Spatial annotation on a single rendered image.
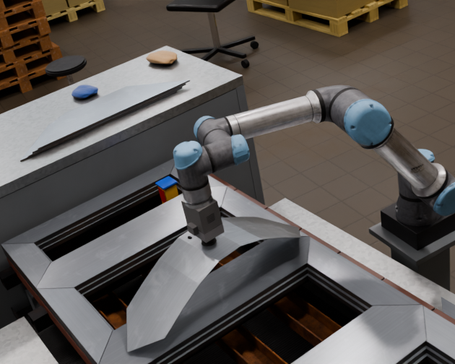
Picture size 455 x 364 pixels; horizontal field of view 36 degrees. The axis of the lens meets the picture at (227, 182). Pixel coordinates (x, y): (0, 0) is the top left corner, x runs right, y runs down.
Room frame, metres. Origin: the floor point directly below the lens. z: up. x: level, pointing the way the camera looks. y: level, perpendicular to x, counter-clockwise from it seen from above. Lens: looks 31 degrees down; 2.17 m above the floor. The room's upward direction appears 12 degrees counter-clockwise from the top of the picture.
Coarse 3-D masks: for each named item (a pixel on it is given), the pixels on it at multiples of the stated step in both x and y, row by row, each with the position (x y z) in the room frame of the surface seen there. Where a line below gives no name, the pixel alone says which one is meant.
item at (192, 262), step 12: (180, 240) 1.61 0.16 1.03; (168, 252) 1.58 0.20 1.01; (180, 252) 1.57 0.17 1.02; (192, 252) 1.55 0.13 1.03; (180, 264) 1.52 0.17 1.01; (192, 264) 1.50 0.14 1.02; (204, 264) 1.49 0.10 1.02; (216, 264) 1.47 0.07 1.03; (192, 276) 1.47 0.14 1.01; (204, 276) 1.45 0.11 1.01
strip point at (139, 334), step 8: (128, 312) 1.48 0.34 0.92; (128, 320) 1.46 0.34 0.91; (136, 320) 1.45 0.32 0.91; (128, 328) 1.44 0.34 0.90; (136, 328) 1.42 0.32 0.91; (144, 328) 1.41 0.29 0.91; (152, 328) 1.40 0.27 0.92; (128, 336) 1.42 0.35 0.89; (136, 336) 1.40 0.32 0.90; (144, 336) 1.39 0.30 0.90; (152, 336) 1.38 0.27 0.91; (160, 336) 1.36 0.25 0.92; (128, 344) 1.40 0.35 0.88; (136, 344) 1.38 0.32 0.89; (144, 344) 1.37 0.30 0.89
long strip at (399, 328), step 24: (384, 312) 1.34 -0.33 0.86; (408, 312) 1.32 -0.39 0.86; (336, 336) 1.29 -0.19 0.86; (360, 336) 1.27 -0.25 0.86; (384, 336) 1.26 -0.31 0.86; (408, 336) 1.24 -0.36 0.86; (312, 360) 1.23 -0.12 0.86; (336, 360) 1.21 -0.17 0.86; (360, 360) 1.19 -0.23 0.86; (384, 360) 1.18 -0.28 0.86
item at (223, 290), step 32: (96, 224) 2.10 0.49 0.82; (256, 256) 1.68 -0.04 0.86; (288, 256) 1.65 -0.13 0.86; (32, 288) 1.80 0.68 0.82; (96, 288) 1.73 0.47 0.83; (224, 288) 1.56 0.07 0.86; (256, 288) 1.54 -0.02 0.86; (288, 288) 1.55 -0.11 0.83; (192, 320) 1.46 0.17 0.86; (224, 320) 1.45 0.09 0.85; (128, 352) 1.39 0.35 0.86; (160, 352) 1.36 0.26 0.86; (192, 352) 1.38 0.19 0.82; (416, 352) 1.20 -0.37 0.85
